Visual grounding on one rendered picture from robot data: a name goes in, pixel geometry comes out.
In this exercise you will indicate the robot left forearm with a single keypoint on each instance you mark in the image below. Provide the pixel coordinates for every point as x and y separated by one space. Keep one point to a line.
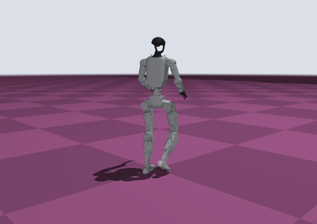
147 86

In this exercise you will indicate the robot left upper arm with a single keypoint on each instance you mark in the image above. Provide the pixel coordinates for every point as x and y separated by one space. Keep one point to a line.
142 71

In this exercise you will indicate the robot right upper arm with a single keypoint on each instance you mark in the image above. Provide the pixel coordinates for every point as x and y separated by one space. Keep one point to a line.
172 64

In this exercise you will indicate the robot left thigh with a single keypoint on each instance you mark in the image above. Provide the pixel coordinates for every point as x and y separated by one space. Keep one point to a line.
148 119

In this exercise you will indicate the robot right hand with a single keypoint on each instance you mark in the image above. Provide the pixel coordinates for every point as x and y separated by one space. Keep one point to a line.
183 94

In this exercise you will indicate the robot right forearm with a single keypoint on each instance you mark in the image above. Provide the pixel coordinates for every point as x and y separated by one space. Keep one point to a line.
179 87

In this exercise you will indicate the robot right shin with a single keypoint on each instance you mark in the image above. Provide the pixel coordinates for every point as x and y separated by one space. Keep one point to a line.
169 146

